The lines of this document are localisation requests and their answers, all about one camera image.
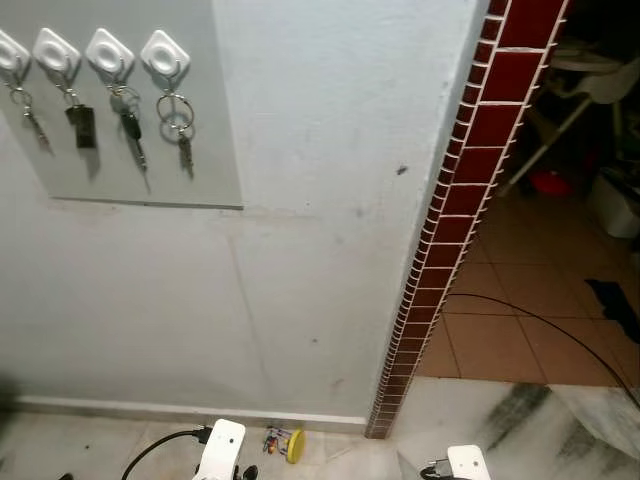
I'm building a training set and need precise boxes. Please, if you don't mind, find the black cloth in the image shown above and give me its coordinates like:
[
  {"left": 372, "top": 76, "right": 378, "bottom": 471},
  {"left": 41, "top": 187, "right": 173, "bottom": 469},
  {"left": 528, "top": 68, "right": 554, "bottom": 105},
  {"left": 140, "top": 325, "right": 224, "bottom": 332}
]
[{"left": 585, "top": 278, "right": 640, "bottom": 344}]

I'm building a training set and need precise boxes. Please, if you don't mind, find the white plastic bin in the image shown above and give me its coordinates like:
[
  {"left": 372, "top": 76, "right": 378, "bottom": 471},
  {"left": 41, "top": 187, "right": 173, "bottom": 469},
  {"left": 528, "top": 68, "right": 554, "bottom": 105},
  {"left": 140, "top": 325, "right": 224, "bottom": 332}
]
[{"left": 587, "top": 168, "right": 640, "bottom": 239}]

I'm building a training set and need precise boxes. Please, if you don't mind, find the black-headed long key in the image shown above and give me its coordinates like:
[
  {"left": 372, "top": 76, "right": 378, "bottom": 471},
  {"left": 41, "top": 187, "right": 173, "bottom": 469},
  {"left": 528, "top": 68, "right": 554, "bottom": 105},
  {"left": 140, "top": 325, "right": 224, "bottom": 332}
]
[{"left": 108, "top": 84, "right": 151, "bottom": 173}]

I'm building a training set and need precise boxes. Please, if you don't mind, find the black key fob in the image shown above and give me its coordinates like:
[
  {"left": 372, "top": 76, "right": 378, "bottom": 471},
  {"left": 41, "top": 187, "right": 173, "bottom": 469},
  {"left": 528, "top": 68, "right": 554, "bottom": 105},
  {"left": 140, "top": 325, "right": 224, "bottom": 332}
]
[{"left": 60, "top": 82, "right": 99, "bottom": 151}]

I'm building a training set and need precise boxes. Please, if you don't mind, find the red bowl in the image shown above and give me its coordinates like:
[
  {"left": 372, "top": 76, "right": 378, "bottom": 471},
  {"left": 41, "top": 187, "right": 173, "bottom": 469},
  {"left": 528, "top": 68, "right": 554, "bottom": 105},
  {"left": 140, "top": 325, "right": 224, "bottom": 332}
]
[{"left": 530, "top": 170, "right": 573, "bottom": 197}]

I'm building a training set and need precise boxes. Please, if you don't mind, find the white high chair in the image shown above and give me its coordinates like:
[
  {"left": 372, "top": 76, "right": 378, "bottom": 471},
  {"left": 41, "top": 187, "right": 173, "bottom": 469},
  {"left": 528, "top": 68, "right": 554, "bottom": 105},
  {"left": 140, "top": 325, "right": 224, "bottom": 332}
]
[{"left": 500, "top": 40, "right": 640, "bottom": 196}]

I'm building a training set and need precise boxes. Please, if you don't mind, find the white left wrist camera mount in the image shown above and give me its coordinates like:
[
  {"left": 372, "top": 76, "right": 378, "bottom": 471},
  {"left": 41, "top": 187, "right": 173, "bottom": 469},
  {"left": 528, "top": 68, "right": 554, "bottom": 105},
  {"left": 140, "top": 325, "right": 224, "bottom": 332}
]
[{"left": 195, "top": 419, "right": 247, "bottom": 480}]

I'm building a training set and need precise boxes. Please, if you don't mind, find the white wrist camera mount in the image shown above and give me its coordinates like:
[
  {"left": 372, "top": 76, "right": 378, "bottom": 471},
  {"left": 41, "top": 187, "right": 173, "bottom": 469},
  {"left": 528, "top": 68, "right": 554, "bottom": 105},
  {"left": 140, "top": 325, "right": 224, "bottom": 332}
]
[
  {"left": 445, "top": 445, "right": 491, "bottom": 480},
  {"left": 195, "top": 419, "right": 247, "bottom": 480}
]

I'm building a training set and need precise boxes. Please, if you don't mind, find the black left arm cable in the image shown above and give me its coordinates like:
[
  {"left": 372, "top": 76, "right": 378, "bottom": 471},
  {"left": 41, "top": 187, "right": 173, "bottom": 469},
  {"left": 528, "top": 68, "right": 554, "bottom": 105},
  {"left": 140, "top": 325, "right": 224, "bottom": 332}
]
[{"left": 122, "top": 428, "right": 214, "bottom": 480}]

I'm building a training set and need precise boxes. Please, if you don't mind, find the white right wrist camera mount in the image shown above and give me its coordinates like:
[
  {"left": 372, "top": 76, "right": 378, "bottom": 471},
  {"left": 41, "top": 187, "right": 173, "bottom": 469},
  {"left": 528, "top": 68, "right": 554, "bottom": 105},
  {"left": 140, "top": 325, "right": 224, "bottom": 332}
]
[{"left": 445, "top": 445, "right": 491, "bottom": 480}]

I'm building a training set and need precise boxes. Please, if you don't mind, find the long black floor cable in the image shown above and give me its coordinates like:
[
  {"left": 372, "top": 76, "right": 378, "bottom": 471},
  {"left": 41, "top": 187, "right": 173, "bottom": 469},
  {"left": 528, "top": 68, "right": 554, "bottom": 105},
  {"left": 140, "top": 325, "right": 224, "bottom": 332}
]
[{"left": 445, "top": 292, "right": 640, "bottom": 406}]

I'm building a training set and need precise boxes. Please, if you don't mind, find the key on large ring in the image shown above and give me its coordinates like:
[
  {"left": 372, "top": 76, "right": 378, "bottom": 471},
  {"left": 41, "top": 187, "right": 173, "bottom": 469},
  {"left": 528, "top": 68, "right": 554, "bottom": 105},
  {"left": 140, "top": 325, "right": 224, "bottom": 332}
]
[{"left": 157, "top": 88, "right": 198, "bottom": 181}]

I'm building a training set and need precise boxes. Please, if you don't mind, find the silver key on small ring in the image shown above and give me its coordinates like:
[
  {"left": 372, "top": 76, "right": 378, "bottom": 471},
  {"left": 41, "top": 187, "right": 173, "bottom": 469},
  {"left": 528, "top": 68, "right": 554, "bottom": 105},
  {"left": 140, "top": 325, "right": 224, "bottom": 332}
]
[{"left": 8, "top": 82, "right": 51, "bottom": 153}]

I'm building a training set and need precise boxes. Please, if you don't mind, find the white square wall hook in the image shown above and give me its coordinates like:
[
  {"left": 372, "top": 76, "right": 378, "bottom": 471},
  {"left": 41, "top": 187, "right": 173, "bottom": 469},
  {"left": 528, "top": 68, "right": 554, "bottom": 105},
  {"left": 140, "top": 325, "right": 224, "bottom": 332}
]
[
  {"left": 32, "top": 27, "right": 81, "bottom": 81},
  {"left": 140, "top": 29, "right": 191, "bottom": 85},
  {"left": 0, "top": 28, "right": 31, "bottom": 81},
  {"left": 85, "top": 27, "right": 136, "bottom": 83}
]

